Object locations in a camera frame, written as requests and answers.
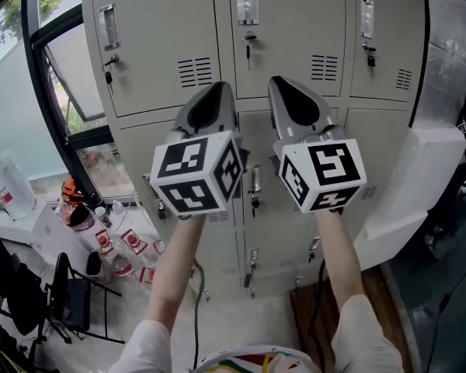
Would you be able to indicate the black folding chair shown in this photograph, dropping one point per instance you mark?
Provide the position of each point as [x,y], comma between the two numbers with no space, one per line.
[68,305]

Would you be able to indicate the black-capped locker key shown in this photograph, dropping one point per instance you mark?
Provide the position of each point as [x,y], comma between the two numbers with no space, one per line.
[248,51]
[254,201]
[108,77]
[162,210]
[371,59]

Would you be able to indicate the orange and black helmet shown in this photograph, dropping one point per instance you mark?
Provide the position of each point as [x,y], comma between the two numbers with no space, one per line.
[71,191]

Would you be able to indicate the set of beige locker doors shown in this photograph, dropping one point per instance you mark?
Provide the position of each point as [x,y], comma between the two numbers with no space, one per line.
[159,33]

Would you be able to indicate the person's left forearm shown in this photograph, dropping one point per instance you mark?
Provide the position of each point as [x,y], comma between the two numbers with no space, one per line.
[174,270]

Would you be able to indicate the beige metal locker cabinet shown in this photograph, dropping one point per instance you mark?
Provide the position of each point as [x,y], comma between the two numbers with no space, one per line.
[223,14]

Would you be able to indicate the cluster of red-label water bottles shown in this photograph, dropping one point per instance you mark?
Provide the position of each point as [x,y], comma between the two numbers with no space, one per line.
[130,242]

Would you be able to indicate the black window frame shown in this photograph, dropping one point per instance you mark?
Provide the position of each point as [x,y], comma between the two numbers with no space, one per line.
[35,72]

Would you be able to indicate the brown wooden board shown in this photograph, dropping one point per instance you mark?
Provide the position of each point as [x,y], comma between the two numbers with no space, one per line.
[376,286]

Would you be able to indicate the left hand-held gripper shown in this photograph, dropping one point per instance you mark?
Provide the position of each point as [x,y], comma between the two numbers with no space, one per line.
[196,169]

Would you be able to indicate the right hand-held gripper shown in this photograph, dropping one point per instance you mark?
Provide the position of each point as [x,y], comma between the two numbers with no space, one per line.
[326,169]

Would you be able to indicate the person's white shirt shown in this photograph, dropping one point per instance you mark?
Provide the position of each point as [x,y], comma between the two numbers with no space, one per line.
[365,344]

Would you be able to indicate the person's right forearm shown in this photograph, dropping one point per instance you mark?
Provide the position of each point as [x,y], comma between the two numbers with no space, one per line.
[339,262]

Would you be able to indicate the silver foil-wrapped column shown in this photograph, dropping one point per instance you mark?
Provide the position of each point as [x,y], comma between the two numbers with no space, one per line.
[446,60]

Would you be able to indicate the large clear plastic jug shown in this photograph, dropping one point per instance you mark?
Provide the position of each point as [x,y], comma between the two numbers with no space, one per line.
[9,187]

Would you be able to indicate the white blocky appliance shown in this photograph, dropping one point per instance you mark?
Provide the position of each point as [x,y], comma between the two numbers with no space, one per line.
[411,192]

